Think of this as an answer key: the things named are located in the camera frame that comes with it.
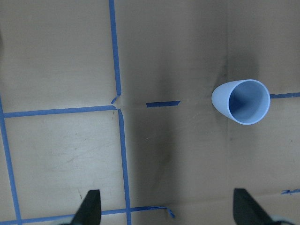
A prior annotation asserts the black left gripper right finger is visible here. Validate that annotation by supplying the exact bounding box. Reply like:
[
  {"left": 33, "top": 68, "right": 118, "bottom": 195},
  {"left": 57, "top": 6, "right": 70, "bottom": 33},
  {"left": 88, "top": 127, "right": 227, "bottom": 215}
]
[{"left": 233, "top": 188, "right": 280, "bottom": 225}]

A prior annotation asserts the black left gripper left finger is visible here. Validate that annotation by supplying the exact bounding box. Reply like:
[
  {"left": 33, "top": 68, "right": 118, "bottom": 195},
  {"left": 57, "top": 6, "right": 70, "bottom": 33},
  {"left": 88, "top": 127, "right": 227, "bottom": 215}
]
[{"left": 69, "top": 189, "right": 101, "bottom": 225}]

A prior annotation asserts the light blue cup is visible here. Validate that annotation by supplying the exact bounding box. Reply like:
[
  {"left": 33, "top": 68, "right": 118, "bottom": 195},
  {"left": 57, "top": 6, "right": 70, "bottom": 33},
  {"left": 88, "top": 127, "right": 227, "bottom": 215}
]
[{"left": 211, "top": 79, "right": 270, "bottom": 125}]

